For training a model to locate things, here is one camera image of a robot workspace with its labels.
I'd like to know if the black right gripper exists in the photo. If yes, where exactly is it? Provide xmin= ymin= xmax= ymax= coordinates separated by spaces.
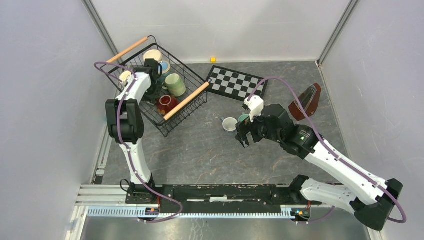
xmin=234 ymin=111 xmax=283 ymax=148

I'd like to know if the blue bottomed mug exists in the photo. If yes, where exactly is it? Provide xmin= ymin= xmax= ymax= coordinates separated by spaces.
xmin=158 ymin=60 xmax=171 ymax=84

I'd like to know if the cream mug rear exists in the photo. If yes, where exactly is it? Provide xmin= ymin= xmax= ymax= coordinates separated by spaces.
xmin=143 ymin=49 xmax=163 ymax=63

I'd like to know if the cream mug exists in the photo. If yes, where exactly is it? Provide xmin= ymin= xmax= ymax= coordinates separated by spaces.
xmin=118 ymin=70 xmax=132 ymax=87
xmin=143 ymin=49 xmax=163 ymax=63

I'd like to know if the aluminium rail frame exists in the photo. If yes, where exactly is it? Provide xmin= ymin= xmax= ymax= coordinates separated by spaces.
xmin=64 ymin=125 xmax=377 ymax=240

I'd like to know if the small green teacup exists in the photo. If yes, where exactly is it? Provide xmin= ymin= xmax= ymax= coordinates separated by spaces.
xmin=238 ymin=113 xmax=250 ymax=123

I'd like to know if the wooden rack handle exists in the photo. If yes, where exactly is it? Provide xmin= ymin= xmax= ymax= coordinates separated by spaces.
xmin=106 ymin=36 xmax=149 ymax=65
xmin=163 ymin=82 xmax=210 ymax=121

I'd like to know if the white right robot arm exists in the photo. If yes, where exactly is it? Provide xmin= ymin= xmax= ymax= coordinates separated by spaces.
xmin=235 ymin=104 xmax=404 ymax=231

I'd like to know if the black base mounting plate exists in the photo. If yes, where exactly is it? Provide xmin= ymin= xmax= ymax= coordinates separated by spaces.
xmin=125 ymin=184 xmax=309 ymax=215

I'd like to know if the grey blue mug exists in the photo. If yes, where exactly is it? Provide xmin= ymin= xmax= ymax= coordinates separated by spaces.
xmin=221 ymin=117 xmax=238 ymax=133

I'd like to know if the left wooden rack handle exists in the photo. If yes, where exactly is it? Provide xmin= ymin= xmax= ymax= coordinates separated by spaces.
xmin=106 ymin=36 xmax=149 ymax=65

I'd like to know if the cream mug left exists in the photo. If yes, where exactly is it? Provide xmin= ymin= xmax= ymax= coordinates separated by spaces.
xmin=118 ymin=70 xmax=132 ymax=87

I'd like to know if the brown wooden metronome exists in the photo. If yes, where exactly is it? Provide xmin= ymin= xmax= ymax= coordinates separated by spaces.
xmin=288 ymin=83 xmax=322 ymax=122

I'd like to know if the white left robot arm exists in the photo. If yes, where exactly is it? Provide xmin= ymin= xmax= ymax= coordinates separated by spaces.
xmin=105 ymin=58 xmax=162 ymax=204

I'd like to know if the light green mug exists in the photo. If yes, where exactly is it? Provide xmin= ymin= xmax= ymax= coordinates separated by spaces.
xmin=164 ymin=73 xmax=187 ymax=97

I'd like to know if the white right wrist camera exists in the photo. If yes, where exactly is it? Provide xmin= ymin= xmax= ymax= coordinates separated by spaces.
xmin=243 ymin=95 xmax=264 ymax=123

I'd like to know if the black white chessboard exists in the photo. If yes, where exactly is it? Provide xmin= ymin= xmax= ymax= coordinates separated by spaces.
xmin=206 ymin=65 xmax=268 ymax=102

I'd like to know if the black wire dish rack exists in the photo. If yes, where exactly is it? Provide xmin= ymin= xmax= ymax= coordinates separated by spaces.
xmin=105 ymin=41 xmax=210 ymax=137

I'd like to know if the red floral mug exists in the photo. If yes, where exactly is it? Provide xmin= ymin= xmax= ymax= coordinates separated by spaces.
xmin=155 ymin=95 xmax=180 ymax=116

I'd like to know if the right wooden rack handle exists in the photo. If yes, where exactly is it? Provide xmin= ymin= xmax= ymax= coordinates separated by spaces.
xmin=163 ymin=82 xmax=210 ymax=121

